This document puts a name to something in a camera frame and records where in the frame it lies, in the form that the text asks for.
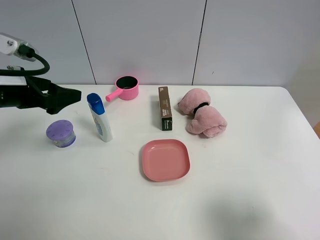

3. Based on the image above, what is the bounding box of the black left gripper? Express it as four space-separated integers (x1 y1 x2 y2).
0 76 82 115

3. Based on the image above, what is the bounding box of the white bottle blue cap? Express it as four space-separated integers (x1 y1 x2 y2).
86 93 113 143

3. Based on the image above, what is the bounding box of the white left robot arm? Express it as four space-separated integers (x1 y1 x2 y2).
0 33 82 115

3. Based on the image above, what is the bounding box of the purple lidded round jar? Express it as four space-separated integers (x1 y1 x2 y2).
46 119 76 148

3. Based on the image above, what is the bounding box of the pink toy saucepan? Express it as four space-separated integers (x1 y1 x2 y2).
105 76 139 102

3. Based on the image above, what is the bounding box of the brown green long box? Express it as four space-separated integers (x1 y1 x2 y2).
158 86 173 131

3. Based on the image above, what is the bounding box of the pink square plate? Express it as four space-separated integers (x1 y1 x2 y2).
142 139 191 182

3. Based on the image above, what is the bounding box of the pink rolled plush towel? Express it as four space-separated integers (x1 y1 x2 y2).
177 88 228 138

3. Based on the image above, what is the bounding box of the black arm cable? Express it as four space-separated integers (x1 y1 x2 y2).
0 46 51 77

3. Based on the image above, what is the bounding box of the black hair tie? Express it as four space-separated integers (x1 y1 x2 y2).
192 101 209 116

